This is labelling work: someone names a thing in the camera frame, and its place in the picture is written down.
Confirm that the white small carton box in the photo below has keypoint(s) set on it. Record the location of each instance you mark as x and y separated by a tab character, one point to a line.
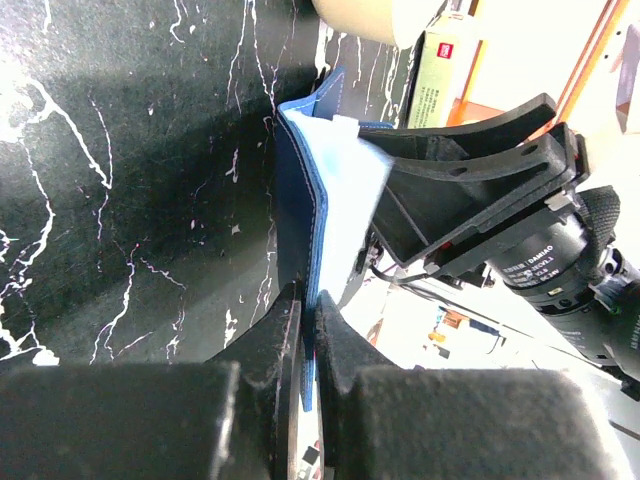
448	50

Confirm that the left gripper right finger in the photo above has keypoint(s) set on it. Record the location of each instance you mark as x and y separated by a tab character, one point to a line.
381	421

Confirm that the beige oval card tray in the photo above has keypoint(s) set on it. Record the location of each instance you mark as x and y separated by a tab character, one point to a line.
393	22

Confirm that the blue leather card holder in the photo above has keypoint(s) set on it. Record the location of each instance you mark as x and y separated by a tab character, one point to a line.
328	184

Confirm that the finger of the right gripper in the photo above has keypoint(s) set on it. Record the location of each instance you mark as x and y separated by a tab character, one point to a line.
485	137

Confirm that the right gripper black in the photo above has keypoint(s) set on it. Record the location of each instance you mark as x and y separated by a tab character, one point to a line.
519	212

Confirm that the orange wooden tiered shelf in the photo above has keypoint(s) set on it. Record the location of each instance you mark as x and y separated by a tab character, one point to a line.
571	50

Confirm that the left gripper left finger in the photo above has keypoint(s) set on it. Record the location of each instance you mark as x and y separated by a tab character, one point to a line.
231	417

